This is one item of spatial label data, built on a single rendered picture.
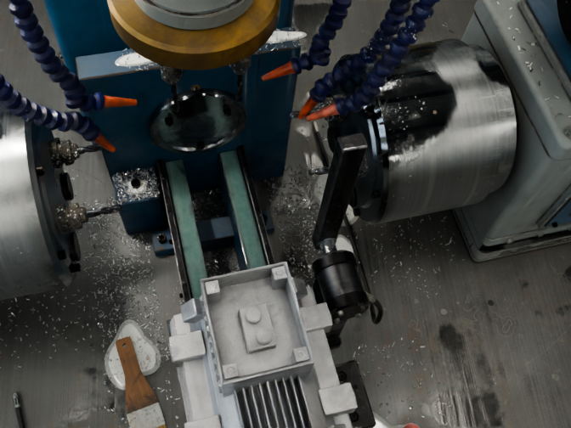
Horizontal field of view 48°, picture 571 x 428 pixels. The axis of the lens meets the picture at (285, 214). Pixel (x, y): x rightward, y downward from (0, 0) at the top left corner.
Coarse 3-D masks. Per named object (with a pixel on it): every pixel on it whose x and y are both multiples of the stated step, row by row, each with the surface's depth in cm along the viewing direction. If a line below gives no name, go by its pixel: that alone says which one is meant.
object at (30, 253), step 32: (0, 128) 77; (32, 128) 79; (0, 160) 75; (32, 160) 76; (64, 160) 87; (0, 192) 74; (32, 192) 74; (64, 192) 91; (0, 224) 74; (32, 224) 75; (64, 224) 82; (0, 256) 76; (32, 256) 77; (64, 256) 79; (0, 288) 79; (32, 288) 82
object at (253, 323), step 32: (224, 288) 74; (256, 288) 75; (288, 288) 73; (224, 320) 73; (256, 320) 71; (288, 320) 73; (224, 352) 71; (256, 352) 71; (288, 352) 72; (224, 384) 66; (256, 384) 70
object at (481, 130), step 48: (432, 48) 89; (480, 48) 91; (336, 96) 93; (384, 96) 83; (432, 96) 84; (480, 96) 85; (384, 144) 83; (432, 144) 84; (480, 144) 85; (384, 192) 86; (432, 192) 88; (480, 192) 91
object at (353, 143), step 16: (336, 144) 70; (352, 144) 69; (336, 160) 71; (352, 160) 71; (336, 176) 73; (352, 176) 74; (336, 192) 76; (352, 192) 78; (320, 208) 83; (336, 208) 80; (320, 224) 84; (336, 224) 85; (320, 240) 88
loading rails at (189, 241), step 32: (160, 160) 104; (224, 160) 106; (160, 192) 103; (224, 192) 109; (192, 224) 100; (224, 224) 108; (256, 224) 102; (192, 256) 97; (256, 256) 98; (192, 288) 95
